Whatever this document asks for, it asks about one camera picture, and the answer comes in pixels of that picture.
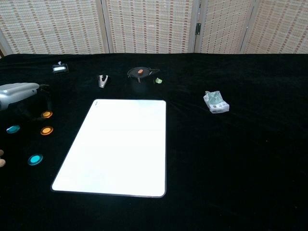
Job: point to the silver black-fingered left robot hand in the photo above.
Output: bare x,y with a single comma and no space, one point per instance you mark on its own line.
19,93

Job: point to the orange round magnet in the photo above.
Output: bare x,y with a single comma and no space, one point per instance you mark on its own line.
47,114
46,130

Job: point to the blue round magnet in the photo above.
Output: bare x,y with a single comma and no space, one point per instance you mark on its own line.
35,159
13,129

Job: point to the white rectangular board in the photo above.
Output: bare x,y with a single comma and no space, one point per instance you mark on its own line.
113,146

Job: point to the small black tally counter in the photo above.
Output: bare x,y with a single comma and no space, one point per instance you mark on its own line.
60,69

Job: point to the woven folding screen panel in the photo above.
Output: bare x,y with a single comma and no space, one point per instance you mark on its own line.
223,26
149,26
50,26
279,26

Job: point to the black kettle with lid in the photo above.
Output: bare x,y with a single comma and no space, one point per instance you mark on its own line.
139,81

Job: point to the small green clip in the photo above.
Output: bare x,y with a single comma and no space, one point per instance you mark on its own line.
158,80

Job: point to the black metal screen hinge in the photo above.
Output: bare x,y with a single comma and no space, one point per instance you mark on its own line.
198,27

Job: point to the crumpled plastic wrapper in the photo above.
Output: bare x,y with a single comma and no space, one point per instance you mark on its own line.
216,102

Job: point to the black velvet tablecloth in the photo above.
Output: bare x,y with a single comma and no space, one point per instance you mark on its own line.
228,156

